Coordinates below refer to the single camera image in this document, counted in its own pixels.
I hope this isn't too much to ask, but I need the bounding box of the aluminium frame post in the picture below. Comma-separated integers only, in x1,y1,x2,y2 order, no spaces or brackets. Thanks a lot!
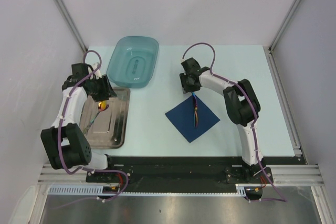
268,0,303,52
53,0,88,52

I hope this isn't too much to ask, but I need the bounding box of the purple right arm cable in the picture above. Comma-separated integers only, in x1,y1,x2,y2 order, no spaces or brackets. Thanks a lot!
181,42,288,204

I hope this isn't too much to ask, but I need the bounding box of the metal tray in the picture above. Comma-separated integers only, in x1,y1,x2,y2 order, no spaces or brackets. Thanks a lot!
79,87,131,150

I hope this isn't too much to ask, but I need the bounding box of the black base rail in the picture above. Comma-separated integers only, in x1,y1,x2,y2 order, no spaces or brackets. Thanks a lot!
54,155,307,190

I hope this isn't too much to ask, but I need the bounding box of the left aluminium frame post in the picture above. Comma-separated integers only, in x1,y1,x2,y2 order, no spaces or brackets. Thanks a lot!
53,0,88,52

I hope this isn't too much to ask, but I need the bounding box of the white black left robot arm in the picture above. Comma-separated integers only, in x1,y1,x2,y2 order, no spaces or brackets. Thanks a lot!
40,62,117,182

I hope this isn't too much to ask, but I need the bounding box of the blue paper napkin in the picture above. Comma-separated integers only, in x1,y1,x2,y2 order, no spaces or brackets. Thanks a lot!
165,95,220,143

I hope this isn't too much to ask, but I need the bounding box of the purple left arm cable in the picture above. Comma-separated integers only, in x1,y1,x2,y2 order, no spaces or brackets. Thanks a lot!
52,50,129,210

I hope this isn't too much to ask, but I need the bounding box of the iridescent spoon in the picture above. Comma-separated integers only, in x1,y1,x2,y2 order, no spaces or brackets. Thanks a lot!
83,101,109,135

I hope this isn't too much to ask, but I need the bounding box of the iridescent fork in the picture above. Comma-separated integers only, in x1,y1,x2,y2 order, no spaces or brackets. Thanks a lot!
192,92,198,128

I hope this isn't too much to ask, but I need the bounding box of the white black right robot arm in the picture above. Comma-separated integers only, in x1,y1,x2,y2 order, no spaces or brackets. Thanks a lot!
180,58,269,183

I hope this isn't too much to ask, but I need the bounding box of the right aluminium frame post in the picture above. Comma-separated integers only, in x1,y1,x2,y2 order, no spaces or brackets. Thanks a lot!
268,0,303,52

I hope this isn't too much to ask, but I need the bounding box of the teal plastic tub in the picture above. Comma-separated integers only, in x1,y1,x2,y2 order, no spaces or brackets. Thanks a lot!
106,36,159,88

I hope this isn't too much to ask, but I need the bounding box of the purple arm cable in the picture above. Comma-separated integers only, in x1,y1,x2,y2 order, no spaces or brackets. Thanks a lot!
52,50,129,210
181,42,288,204

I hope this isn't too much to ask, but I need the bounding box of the white slotted cable duct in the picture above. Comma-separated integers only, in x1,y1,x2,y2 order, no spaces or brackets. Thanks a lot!
49,185,103,195

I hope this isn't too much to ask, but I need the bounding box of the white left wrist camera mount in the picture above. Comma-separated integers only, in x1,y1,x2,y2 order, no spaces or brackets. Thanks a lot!
90,62,102,79

